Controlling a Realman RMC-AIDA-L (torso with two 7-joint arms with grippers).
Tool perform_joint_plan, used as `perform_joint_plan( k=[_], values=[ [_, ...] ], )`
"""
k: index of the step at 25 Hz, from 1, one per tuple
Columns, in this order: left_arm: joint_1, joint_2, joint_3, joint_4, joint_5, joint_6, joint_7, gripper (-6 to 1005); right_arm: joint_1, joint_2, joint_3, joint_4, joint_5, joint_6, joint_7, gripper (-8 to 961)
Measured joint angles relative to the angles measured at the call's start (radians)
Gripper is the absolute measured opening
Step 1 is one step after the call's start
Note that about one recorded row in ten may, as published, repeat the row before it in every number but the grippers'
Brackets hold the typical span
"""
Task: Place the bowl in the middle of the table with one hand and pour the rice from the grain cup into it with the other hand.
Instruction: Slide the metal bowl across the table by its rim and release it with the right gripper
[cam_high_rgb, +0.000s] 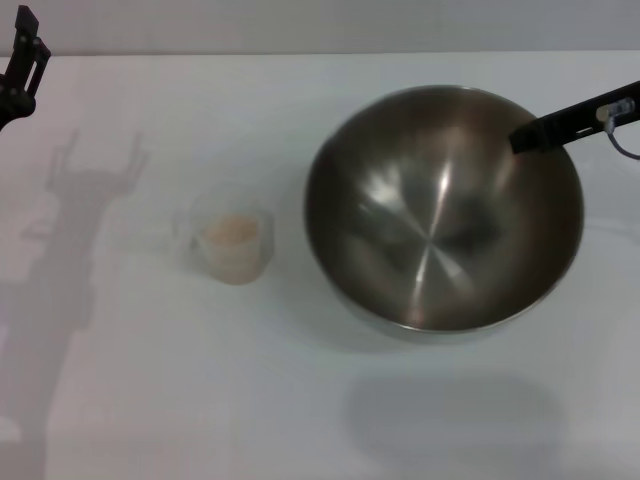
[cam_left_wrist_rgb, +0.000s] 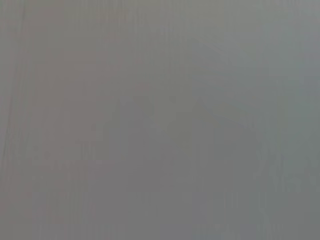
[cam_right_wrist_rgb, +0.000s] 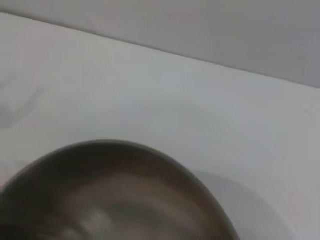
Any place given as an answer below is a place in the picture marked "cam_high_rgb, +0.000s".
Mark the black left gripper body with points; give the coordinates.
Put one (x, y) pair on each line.
(5, 102)

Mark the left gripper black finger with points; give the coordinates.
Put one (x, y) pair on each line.
(22, 80)

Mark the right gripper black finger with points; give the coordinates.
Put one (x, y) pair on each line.
(560, 125)

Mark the stainless steel mixing bowl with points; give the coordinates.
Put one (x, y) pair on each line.
(440, 225)

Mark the white rice grains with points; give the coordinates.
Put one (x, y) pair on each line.
(231, 231)

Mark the clear plastic measuring cup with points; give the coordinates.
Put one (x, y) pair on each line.
(235, 260)

